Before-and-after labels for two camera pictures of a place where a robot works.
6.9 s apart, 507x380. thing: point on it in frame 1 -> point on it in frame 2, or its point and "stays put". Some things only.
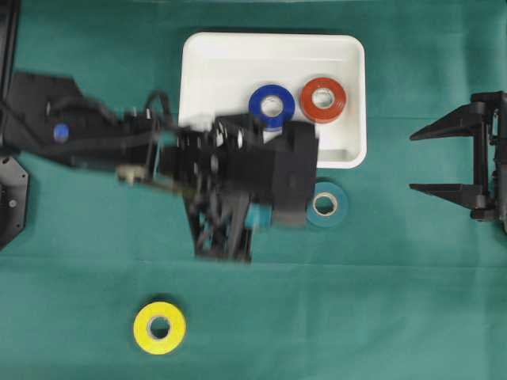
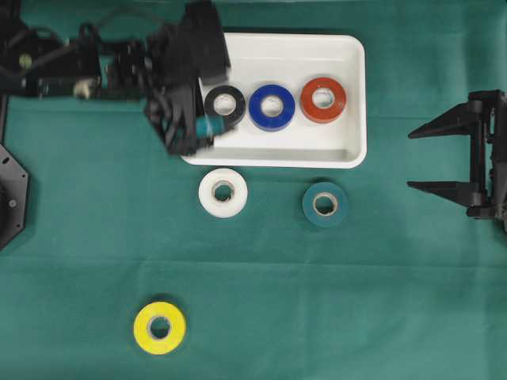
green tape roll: (340, 209) stays put
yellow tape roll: (154, 345) stays put
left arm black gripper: (211, 164) -> (163, 66)
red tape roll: (318, 115) stays put
